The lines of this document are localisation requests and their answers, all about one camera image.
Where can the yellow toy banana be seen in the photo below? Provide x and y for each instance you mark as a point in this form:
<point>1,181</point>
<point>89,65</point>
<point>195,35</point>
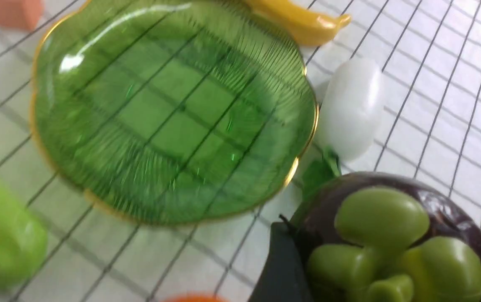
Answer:
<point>308,28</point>

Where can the orange foam cube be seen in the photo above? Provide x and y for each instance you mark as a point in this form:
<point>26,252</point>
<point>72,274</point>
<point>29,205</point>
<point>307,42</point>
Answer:
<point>21,14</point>

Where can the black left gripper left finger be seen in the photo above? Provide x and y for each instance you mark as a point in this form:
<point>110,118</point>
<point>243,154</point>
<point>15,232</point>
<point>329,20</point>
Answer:
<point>283,278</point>

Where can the white toy radish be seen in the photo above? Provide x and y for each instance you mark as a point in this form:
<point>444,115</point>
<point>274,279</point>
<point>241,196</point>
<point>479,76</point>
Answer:
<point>349,116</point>

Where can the green glass leaf plate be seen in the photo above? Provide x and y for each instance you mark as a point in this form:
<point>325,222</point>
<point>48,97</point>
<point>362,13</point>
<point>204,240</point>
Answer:
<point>170,112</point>

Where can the orange toy persimmon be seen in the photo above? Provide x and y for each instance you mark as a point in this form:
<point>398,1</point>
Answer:
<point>195,297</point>

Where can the white grid tablecloth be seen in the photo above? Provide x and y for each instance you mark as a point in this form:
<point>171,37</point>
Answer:
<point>430,51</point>

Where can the purple toy mangosteen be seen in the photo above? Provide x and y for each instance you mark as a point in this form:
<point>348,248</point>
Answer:
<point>379,237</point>

